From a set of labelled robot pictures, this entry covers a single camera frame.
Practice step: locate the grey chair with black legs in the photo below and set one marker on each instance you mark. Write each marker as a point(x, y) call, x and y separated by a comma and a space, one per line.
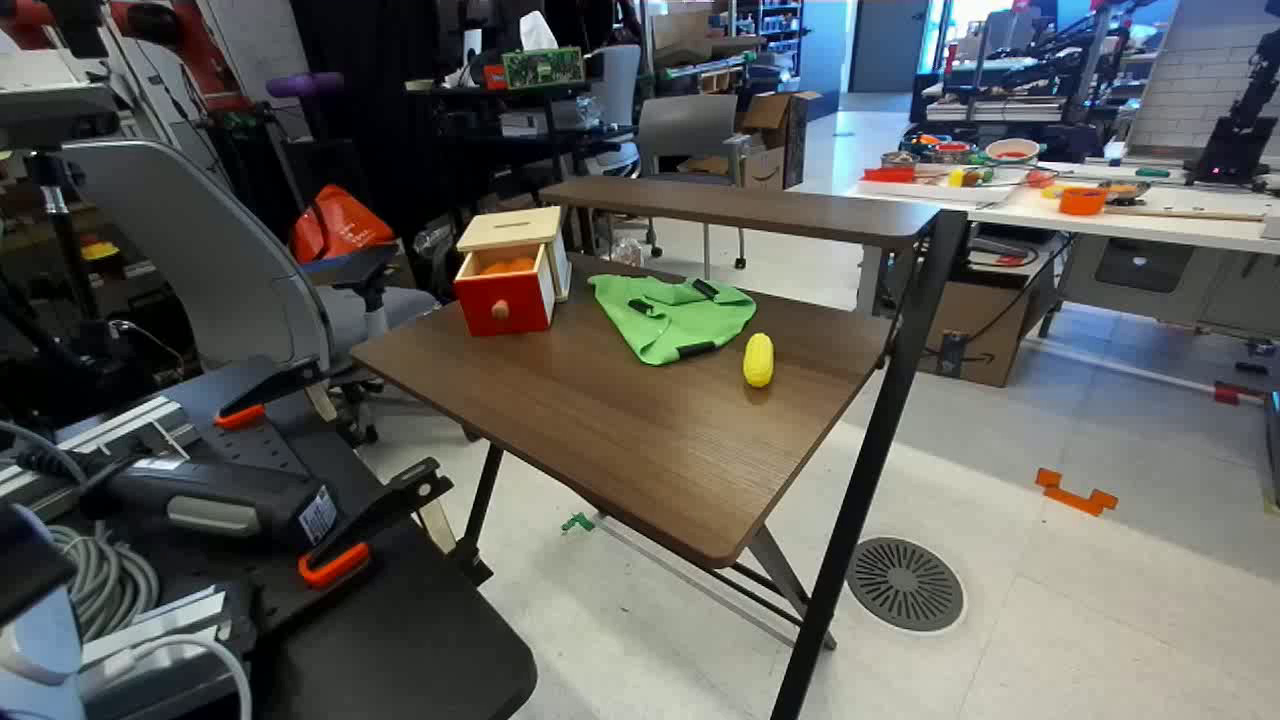
point(684, 131)

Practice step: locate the yellow maize cob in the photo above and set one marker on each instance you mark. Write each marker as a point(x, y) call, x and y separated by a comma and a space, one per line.
point(759, 360)

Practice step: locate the open cardboard box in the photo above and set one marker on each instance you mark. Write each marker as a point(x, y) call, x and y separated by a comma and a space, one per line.
point(769, 134)

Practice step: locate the brown wooden table black frame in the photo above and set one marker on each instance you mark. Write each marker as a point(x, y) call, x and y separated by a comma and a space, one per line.
point(642, 413)

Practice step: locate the red wooden drawer box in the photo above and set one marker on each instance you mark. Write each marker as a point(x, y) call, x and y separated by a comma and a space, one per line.
point(503, 305)

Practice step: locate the orange bowl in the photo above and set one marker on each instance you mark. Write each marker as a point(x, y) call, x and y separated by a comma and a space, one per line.
point(1083, 201)

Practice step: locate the green towel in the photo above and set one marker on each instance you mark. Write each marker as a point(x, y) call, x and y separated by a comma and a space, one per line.
point(667, 332)

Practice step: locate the grey office chair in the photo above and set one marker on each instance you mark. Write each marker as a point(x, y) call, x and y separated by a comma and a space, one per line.
point(212, 253)

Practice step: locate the red tray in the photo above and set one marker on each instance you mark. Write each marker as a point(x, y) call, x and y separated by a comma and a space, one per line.
point(890, 175)

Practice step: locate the green circuit board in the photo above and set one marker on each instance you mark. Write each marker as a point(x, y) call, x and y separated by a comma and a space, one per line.
point(541, 65)

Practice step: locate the orange bag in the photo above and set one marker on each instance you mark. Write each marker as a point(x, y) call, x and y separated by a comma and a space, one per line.
point(341, 226)

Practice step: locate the black mounting platform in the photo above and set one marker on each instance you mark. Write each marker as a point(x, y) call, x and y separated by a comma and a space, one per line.
point(385, 640)

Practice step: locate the white work table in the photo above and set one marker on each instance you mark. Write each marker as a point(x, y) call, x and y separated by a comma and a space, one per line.
point(1163, 221)

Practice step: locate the round metal floor drain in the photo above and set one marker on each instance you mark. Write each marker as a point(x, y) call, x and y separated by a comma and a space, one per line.
point(906, 584)

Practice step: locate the cardboard box under white table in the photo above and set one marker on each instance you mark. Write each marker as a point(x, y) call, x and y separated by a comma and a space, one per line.
point(982, 332)

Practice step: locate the black handheld device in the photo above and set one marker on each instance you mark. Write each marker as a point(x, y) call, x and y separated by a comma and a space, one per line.
point(226, 500)

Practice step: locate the orange bracket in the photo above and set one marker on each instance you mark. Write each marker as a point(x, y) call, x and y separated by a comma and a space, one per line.
point(1074, 498)

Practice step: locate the black robot stand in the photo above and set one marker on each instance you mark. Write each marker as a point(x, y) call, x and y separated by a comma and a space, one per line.
point(1234, 134)

